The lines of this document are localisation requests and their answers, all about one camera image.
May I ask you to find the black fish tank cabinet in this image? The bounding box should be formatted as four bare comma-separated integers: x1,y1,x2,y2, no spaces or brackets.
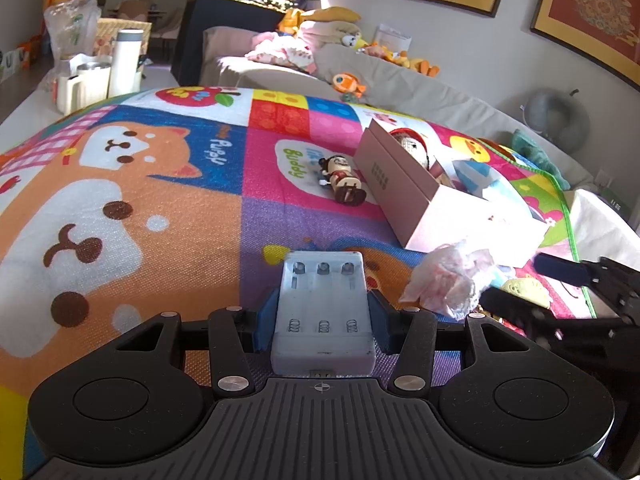
171,0,284,86

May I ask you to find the pink cardboard box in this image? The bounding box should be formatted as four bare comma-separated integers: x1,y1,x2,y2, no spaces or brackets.
354,122,549,268

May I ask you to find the colourful cartoon play mat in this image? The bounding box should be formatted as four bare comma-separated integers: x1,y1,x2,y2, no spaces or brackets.
1,87,577,479

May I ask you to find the yellow duck plush row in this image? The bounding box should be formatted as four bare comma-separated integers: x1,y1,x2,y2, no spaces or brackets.
342,34,440,78

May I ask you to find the grey neck pillow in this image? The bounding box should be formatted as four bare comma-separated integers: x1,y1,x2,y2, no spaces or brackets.
521,88,590,154

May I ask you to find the white battery charger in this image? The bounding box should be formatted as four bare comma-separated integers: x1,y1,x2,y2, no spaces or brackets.
270,252,375,377

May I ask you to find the clear plastic bag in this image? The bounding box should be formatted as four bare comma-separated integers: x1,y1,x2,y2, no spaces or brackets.
43,0,101,63

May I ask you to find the yellow pillow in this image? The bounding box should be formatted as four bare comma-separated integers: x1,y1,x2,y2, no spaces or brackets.
300,6,360,23

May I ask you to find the teal green cloth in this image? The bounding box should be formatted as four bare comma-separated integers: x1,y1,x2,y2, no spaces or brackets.
511,129,570,191

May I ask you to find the beige sofa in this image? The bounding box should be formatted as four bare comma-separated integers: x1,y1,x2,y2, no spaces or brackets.
200,44,596,191

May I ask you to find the brown wooden figurine toy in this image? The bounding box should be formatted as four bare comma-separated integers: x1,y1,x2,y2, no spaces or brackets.
318,155,367,207

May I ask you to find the crochet doll red hat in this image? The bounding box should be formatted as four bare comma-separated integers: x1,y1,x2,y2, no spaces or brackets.
390,128,452,186

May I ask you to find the orange fish plush toy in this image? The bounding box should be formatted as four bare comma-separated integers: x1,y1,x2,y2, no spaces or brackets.
332,73,367,99

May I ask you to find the blue white snack packet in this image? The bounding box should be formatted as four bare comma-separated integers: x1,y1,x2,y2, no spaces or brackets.
452,159,495,197

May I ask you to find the yellow keychain charm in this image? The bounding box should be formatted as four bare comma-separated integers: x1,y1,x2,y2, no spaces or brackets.
501,276,552,309

